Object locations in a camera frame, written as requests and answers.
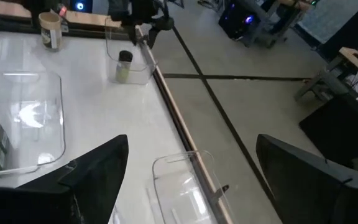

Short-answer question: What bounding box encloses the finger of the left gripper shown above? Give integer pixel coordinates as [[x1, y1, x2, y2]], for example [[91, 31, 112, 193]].
[[147, 28, 162, 49], [128, 24, 139, 47]]

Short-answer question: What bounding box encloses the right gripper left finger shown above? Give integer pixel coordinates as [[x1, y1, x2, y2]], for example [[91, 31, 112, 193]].
[[0, 134, 130, 224]]

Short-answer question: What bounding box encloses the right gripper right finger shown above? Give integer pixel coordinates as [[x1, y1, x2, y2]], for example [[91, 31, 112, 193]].
[[255, 133, 358, 224]]

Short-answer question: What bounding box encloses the black lid spice jar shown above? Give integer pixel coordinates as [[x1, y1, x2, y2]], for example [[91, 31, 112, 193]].
[[115, 50, 134, 84]]

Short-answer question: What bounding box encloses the tan lid spice jar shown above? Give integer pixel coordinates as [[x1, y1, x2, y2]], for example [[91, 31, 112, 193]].
[[38, 11, 63, 52]]

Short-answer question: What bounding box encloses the black box blue light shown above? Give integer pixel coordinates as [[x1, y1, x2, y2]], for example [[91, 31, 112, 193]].
[[70, 0, 94, 14]]

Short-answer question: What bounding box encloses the black floor object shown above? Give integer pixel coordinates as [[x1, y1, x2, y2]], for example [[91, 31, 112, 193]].
[[298, 93, 358, 170]]

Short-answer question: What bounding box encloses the black computer cart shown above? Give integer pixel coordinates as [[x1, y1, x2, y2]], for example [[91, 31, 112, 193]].
[[218, 0, 295, 49]]

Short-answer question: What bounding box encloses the grey metal stand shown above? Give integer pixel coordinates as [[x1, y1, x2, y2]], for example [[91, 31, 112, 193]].
[[293, 70, 351, 103]]

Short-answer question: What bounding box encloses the wooden desk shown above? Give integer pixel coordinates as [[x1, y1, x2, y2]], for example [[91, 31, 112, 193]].
[[337, 46, 358, 82]]

